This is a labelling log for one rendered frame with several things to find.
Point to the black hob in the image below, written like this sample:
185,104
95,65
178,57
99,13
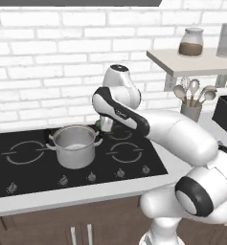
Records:
28,172

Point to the glass jar with brown contents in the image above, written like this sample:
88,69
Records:
191,43

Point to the silver hob knob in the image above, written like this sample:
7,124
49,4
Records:
120,173
12,188
63,181
146,169
92,176

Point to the black box appliance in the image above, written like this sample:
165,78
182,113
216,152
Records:
226,115

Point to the grey range hood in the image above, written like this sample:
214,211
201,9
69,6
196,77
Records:
73,2

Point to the tall grey canister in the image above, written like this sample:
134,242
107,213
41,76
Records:
226,40

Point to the grey utensil holder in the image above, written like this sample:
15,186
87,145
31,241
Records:
191,111

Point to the silver steel pot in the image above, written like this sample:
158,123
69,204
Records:
74,153

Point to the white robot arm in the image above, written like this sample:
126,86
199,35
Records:
182,137

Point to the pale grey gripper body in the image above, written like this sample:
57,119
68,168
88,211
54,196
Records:
106,123

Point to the pale wall shelf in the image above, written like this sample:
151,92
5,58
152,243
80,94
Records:
188,63

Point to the metal whisk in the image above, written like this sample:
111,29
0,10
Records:
185,82

